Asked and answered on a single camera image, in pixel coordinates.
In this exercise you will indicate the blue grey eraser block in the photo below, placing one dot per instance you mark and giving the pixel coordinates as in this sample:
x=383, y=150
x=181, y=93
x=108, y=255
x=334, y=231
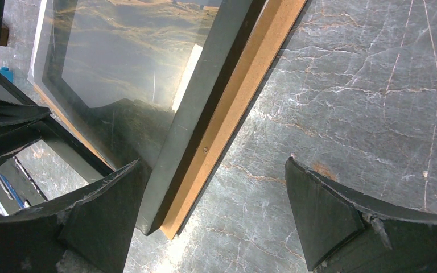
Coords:
x=7, y=73

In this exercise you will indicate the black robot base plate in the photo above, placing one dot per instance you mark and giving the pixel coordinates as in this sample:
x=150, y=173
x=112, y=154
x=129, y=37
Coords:
x=27, y=189

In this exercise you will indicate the blue slotted cable duct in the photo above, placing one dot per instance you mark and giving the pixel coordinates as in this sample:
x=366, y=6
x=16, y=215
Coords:
x=11, y=192

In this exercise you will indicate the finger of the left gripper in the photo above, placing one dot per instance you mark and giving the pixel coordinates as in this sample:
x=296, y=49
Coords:
x=18, y=127

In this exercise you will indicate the small brown wooden block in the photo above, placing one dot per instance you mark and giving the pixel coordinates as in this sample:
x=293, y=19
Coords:
x=4, y=37

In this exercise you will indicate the black picture frame with photo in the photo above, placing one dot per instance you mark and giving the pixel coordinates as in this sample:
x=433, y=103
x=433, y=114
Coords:
x=164, y=139

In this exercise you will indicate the brown fibreboard backing board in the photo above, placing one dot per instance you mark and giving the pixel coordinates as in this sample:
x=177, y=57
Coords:
x=260, y=50

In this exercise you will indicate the mountain landscape photo print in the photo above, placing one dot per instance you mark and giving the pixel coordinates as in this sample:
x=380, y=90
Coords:
x=106, y=51

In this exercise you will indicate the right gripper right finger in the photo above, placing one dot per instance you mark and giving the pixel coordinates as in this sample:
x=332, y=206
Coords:
x=343, y=230

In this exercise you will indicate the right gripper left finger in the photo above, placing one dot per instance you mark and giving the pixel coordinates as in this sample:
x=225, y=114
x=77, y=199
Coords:
x=94, y=223

